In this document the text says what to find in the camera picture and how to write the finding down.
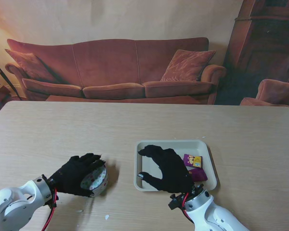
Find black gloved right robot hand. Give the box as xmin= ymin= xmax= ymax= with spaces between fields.
xmin=137 ymin=144 xmax=196 ymax=194

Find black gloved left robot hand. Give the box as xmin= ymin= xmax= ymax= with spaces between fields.
xmin=49 ymin=153 xmax=106 ymax=198

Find purple printed snack packet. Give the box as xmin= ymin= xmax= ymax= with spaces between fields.
xmin=183 ymin=154 xmax=203 ymax=168

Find polka dot round box lid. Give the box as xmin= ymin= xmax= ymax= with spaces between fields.
xmin=80 ymin=165 xmax=107 ymax=191

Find plain purple snack packet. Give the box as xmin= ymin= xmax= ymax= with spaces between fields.
xmin=187 ymin=167 xmax=208 ymax=182

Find beige rectangular tray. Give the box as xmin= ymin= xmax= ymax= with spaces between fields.
xmin=134 ymin=139 xmax=219 ymax=193

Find round polka dot cookie box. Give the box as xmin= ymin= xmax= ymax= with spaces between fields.
xmin=90 ymin=165 xmax=109 ymax=197

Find patterned orange sofa cushion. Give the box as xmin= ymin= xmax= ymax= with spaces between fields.
xmin=160 ymin=50 xmax=217 ymax=82

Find red brown three-seat sofa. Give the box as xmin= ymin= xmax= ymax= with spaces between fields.
xmin=5 ymin=37 xmax=226 ymax=104

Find plain red brown sofa cushion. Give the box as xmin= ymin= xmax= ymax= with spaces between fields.
xmin=5 ymin=49 xmax=55 ymax=81

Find red brown armchair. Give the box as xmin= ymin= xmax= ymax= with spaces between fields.
xmin=240 ymin=78 xmax=289 ymax=107

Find dark wooden cabinet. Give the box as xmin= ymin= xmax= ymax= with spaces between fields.
xmin=227 ymin=0 xmax=289 ymax=80

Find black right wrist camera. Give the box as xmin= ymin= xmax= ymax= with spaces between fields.
xmin=168 ymin=193 xmax=185 ymax=210

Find red right wrist cable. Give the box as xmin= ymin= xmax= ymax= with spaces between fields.
xmin=182 ymin=192 xmax=196 ymax=220

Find red wrist cable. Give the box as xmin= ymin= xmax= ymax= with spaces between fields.
xmin=182 ymin=192 xmax=196 ymax=220
xmin=42 ymin=189 xmax=58 ymax=231

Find red left wrist cable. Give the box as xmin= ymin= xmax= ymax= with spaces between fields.
xmin=42 ymin=189 xmax=58 ymax=231

